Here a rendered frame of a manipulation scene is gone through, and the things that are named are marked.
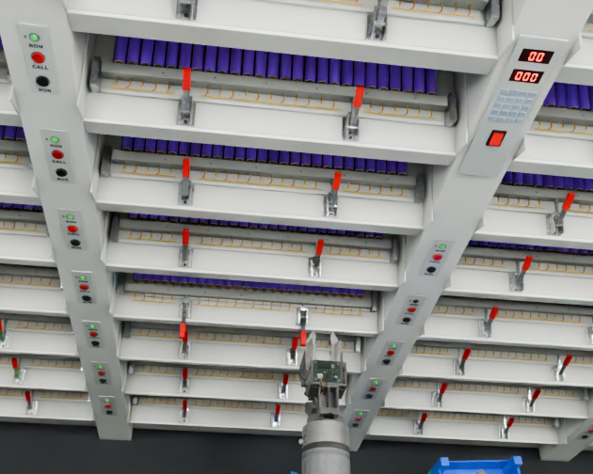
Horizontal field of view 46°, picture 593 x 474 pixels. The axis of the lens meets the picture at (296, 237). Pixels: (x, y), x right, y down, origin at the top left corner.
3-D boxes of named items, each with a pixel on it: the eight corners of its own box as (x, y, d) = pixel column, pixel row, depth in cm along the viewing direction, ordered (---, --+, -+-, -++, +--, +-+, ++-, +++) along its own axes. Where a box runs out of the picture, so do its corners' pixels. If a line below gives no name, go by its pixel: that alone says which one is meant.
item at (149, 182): (418, 235, 135) (440, 213, 121) (98, 210, 128) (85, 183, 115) (417, 139, 140) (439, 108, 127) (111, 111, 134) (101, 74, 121)
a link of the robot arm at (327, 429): (344, 459, 135) (296, 456, 134) (344, 434, 138) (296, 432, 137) (354, 442, 128) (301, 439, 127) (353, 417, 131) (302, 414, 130)
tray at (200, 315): (374, 337, 165) (383, 330, 156) (114, 320, 159) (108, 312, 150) (375, 255, 171) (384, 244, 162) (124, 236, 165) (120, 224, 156)
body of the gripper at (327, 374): (347, 358, 137) (349, 417, 130) (340, 377, 144) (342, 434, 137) (309, 355, 137) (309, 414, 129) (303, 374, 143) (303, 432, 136)
